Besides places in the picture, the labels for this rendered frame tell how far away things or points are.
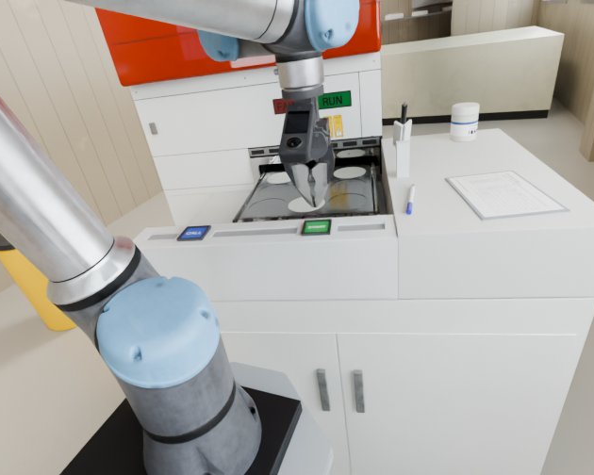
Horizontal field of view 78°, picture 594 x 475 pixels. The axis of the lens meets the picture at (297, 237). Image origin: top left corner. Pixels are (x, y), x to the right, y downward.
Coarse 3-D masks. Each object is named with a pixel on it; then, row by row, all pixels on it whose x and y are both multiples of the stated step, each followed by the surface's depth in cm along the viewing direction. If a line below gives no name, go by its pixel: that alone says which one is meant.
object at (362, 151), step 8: (336, 152) 122; (344, 152) 122; (352, 152) 121; (360, 152) 121; (368, 152) 120; (376, 152) 120; (256, 160) 127; (264, 160) 127; (272, 160) 127; (256, 168) 129; (376, 168) 123; (256, 176) 130
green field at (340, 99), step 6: (318, 96) 115; (324, 96) 115; (330, 96) 114; (336, 96) 114; (342, 96) 114; (348, 96) 114; (318, 102) 116; (324, 102) 115; (330, 102) 115; (336, 102) 115; (342, 102) 115; (348, 102) 114
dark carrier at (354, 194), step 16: (368, 176) 109; (256, 192) 110; (272, 192) 109; (288, 192) 107; (336, 192) 102; (352, 192) 101; (368, 192) 99; (256, 208) 100; (272, 208) 99; (288, 208) 97; (320, 208) 95; (336, 208) 94; (352, 208) 92; (368, 208) 91
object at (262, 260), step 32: (224, 224) 80; (256, 224) 78; (288, 224) 76; (352, 224) 73; (384, 224) 71; (160, 256) 76; (192, 256) 75; (224, 256) 74; (256, 256) 72; (288, 256) 71; (320, 256) 70; (352, 256) 69; (384, 256) 68; (224, 288) 78; (256, 288) 76; (288, 288) 75; (320, 288) 74; (352, 288) 73; (384, 288) 72
